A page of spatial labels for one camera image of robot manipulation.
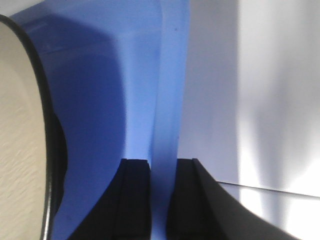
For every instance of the beige plate with black rim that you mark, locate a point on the beige plate with black rim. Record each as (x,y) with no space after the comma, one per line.
(33,149)

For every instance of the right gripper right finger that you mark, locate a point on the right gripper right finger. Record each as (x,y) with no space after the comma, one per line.
(200,209)

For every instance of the blue plastic tray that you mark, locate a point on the blue plastic tray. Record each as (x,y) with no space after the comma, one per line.
(116,73)

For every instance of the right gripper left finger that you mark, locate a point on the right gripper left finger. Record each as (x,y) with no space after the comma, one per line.
(123,212)

